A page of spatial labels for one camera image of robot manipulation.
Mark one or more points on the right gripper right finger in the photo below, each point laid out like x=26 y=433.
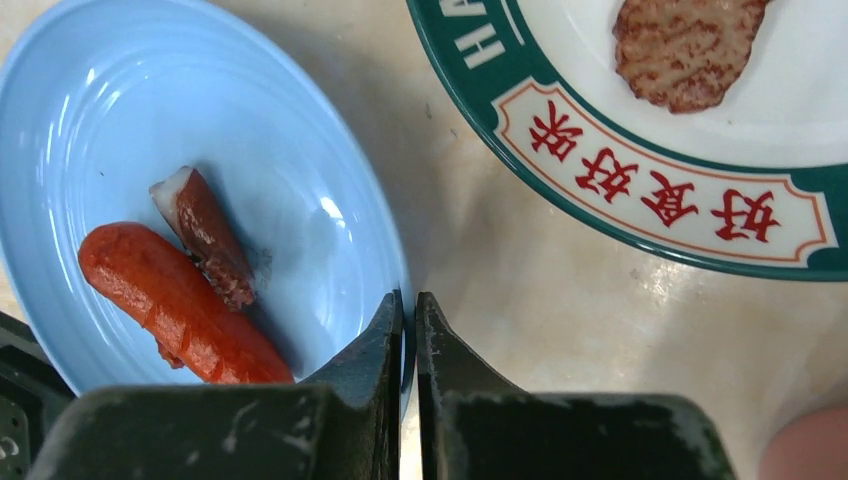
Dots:
x=476 y=424

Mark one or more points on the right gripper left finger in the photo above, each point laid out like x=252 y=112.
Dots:
x=341 y=422

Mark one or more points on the white plate green rim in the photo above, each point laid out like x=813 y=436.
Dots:
x=754 y=186

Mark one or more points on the blue plastic plate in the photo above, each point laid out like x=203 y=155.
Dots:
x=102 y=99

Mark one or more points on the pink cup white inside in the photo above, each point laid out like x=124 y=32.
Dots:
x=813 y=447

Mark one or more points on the red sausage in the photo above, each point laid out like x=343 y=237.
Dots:
x=190 y=297

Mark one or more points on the roasted meat pieces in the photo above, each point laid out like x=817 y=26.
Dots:
x=684 y=56

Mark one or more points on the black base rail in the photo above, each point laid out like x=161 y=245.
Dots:
x=33 y=396

